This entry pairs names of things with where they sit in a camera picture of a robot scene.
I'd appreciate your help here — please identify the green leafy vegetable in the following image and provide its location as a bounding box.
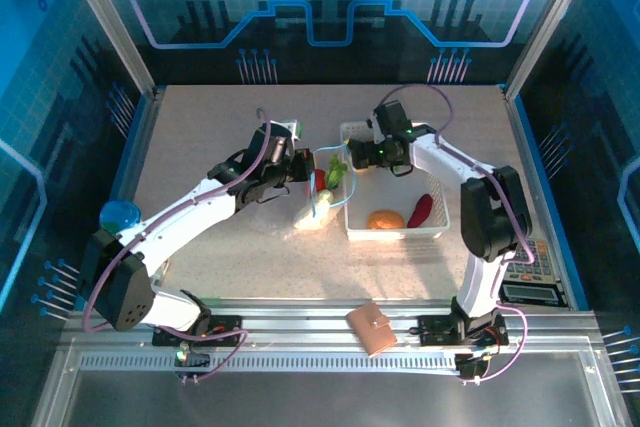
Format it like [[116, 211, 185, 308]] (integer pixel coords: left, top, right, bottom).
[[325, 155, 350, 191]]

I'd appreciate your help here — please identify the white radish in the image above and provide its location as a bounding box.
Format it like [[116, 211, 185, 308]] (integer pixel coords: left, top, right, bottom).
[[293, 188, 337, 232]]

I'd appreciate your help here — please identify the clear blue-zipper zip-top bag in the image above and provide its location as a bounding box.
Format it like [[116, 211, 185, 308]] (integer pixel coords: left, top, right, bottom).
[[283, 142, 360, 242]]

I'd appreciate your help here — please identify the red chili pepper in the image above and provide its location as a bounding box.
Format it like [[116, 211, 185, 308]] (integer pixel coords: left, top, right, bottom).
[[406, 193, 435, 230]]

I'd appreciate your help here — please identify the white plastic basket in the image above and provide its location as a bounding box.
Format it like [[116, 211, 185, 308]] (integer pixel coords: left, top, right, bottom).
[[339, 120, 452, 242]]

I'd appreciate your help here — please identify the blue round container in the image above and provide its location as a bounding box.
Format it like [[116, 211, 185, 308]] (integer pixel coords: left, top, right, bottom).
[[99, 200, 143, 236]]

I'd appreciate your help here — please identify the brown leather wallet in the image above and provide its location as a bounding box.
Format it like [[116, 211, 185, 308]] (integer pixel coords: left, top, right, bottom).
[[345, 302, 399, 360]]

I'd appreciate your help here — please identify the black calculator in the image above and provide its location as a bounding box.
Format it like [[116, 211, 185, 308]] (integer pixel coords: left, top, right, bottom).
[[498, 235, 570, 307]]

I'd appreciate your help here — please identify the left black connector box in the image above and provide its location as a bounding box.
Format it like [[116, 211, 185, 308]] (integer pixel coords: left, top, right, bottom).
[[174, 346, 212, 369]]

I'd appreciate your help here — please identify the black connector box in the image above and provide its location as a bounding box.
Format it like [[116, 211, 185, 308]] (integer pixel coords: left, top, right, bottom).
[[174, 346, 212, 369], [454, 353, 490, 381]]

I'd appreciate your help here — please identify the right black connector box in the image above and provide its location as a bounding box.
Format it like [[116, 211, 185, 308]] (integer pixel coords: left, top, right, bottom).
[[454, 353, 490, 381]]

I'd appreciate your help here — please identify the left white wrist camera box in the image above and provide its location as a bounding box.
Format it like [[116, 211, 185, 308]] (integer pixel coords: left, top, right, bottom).
[[281, 117, 307, 142]]

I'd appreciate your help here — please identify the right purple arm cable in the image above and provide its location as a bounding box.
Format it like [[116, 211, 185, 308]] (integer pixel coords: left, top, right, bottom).
[[376, 83, 537, 387]]

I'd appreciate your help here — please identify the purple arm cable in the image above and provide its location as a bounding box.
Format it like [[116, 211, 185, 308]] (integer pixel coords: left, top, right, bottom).
[[81, 107, 274, 384], [376, 83, 537, 387]]

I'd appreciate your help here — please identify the aluminium front frame rail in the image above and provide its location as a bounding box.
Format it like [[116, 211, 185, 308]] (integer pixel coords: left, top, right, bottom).
[[62, 295, 604, 374]]

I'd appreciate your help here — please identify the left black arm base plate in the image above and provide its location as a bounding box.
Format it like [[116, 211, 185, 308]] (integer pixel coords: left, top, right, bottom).
[[151, 314, 245, 349]]

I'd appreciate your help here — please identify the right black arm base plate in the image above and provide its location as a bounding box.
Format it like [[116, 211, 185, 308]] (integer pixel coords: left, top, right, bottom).
[[416, 314, 510, 348]]

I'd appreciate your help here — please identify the right aluminium frame post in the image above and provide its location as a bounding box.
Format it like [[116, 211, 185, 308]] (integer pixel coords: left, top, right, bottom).
[[503, 0, 602, 101]]

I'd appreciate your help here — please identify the aluminium frame post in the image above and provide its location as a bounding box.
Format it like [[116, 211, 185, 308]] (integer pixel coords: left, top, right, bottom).
[[55, 0, 160, 101], [503, 0, 602, 101]]

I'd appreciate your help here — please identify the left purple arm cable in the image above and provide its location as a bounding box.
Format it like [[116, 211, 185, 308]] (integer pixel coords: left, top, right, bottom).
[[81, 107, 274, 384]]

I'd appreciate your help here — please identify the left aluminium frame post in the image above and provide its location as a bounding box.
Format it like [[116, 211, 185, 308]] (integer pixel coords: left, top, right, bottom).
[[55, 0, 160, 101]]

